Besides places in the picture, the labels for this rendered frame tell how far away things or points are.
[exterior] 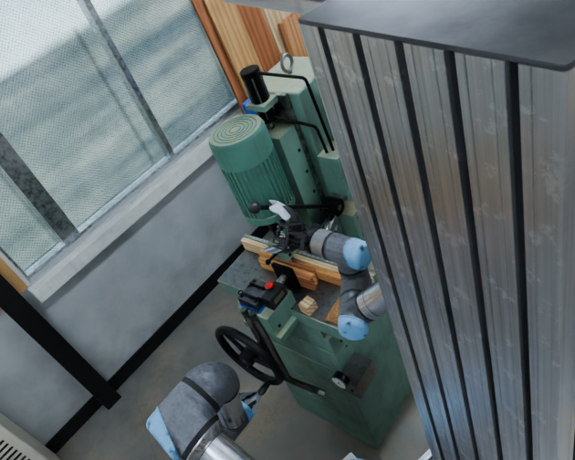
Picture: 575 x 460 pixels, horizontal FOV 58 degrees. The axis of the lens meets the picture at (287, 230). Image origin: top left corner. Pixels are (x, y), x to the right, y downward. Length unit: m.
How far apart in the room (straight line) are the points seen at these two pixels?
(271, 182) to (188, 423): 0.72
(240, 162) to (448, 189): 1.10
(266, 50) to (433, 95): 2.81
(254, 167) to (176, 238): 1.63
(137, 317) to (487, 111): 2.85
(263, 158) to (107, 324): 1.75
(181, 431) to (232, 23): 2.23
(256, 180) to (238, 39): 1.57
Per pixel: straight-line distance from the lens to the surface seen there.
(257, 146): 1.48
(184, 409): 1.24
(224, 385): 1.27
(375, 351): 2.08
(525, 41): 0.34
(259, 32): 3.14
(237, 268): 1.99
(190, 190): 3.06
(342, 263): 1.30
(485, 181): 0.39
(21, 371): 2.90
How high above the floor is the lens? 2.17
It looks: 38 degrees down
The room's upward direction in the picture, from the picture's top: 24 degrees counter-clockwise
